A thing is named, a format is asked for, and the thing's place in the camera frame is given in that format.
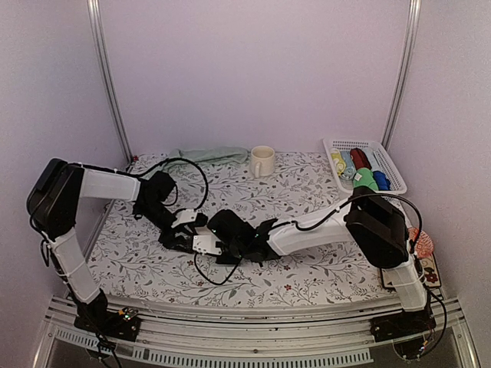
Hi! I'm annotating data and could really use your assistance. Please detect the mint green towel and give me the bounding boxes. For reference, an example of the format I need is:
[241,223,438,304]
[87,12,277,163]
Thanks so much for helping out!
[168,146,249,164]

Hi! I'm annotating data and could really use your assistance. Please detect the cream white towel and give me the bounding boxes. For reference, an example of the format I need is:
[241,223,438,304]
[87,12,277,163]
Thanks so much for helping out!
[196,227,209,236]

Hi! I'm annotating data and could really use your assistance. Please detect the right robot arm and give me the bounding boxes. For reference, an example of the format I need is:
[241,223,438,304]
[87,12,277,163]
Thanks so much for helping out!
[206,186,435,334]

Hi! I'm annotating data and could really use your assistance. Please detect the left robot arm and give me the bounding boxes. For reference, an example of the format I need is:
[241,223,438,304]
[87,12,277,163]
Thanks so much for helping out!
[26,158,209,333]

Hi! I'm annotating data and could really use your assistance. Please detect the floral table mat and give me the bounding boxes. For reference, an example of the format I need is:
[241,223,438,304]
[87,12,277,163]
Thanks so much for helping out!
[88,153,393,308]

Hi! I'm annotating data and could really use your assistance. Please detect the cream ceramic mug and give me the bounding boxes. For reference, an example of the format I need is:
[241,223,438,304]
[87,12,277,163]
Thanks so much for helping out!
[250,146,275,179]

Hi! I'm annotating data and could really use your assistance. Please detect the white plastic basket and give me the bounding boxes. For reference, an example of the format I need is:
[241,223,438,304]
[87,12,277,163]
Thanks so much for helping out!
[322,138,407,199]

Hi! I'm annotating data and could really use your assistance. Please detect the yellow rolled towel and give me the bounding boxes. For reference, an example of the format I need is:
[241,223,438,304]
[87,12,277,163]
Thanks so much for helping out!
[330,149,346,176]

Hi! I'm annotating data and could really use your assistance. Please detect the light blue rolled towel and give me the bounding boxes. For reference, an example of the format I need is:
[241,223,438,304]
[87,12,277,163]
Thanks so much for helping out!
[341,151,356,180]

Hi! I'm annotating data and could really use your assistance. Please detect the green rolled towel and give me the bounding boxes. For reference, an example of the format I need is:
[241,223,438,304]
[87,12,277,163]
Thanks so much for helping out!
[352,168,378,191]

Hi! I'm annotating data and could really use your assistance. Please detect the red rolled towel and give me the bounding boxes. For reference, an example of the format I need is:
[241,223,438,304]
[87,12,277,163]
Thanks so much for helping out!
[350,148,372,170]

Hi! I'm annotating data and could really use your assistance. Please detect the red patterned bowl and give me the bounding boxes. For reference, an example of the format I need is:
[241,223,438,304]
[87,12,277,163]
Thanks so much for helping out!
[408,227,434,258]

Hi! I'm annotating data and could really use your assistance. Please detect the floral square plate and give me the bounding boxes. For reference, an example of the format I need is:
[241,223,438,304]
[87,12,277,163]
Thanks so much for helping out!
[379,253,442,291]

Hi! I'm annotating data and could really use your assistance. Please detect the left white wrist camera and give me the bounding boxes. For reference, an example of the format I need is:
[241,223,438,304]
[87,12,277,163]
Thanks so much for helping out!
[171,209,208,228]

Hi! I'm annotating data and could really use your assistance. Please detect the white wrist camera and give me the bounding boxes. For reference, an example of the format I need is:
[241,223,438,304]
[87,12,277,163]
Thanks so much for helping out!
[193,234,222,256]
[171,209,208,228]

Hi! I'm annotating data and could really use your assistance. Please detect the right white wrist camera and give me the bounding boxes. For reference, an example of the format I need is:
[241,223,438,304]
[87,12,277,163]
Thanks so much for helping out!
[193,234,222,256]

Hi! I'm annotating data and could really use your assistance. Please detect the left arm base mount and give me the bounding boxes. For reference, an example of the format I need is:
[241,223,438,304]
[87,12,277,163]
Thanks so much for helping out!
[74,307,141,342]

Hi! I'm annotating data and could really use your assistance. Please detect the aluminium front rail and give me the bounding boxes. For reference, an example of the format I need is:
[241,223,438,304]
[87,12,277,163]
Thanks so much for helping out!
[32,294,480,368]

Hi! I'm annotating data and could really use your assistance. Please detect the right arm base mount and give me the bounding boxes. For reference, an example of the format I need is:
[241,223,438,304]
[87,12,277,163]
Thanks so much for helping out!
[370,308,437,342]

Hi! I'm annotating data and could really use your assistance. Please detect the left aluminium frame post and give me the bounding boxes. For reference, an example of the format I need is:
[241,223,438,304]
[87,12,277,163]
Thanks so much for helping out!
[87,0,133,163]

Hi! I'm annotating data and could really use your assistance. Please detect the aluminium frame post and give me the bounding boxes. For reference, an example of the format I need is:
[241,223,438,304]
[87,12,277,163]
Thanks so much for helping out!
[381,0,422,150]
[87,0,133,163]

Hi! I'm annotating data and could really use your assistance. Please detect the right aluminium frame post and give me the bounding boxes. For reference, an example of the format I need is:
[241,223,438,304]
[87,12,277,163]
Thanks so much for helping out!
[381,0,422,150]

